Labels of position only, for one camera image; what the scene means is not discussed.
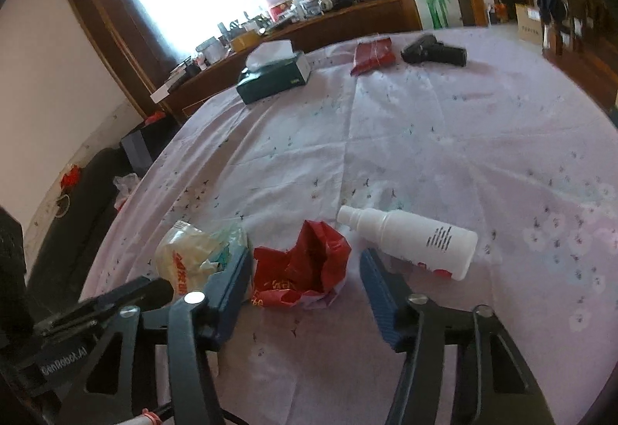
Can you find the red wrapper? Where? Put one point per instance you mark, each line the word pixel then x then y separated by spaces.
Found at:
pixel 299 270

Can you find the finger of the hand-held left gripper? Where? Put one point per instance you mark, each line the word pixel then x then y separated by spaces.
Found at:
pixel 96 309

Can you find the pale floral tablecloth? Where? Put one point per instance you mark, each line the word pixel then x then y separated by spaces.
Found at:
pixel 434 140

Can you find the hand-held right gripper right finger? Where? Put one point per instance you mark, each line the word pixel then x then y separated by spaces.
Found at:
pixel 376 294

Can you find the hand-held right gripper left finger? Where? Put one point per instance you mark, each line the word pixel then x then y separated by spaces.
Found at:
pixel 231 290

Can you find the flat red packet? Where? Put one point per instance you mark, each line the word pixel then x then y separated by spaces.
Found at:
pixel 374 55

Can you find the wooden sideboard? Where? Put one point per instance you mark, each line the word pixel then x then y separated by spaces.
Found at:
pixel 314 31

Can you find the white wrapper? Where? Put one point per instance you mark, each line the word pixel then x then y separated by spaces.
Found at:
pixel 193 251

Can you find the clear plastic bag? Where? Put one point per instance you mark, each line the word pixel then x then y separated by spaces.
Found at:
pixel 125 188

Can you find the green tissue box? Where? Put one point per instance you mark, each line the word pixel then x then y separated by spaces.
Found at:
pixel 275 75

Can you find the cardboard box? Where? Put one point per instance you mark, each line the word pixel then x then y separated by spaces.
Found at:
pixel 528 24

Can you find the white spray bottle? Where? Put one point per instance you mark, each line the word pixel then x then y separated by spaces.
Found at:
pixel 410 236

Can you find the dark storage box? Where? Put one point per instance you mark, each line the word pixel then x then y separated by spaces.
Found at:
pixel 145 145

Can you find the black handheld device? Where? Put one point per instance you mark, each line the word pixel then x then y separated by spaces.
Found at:
pixel 432 50

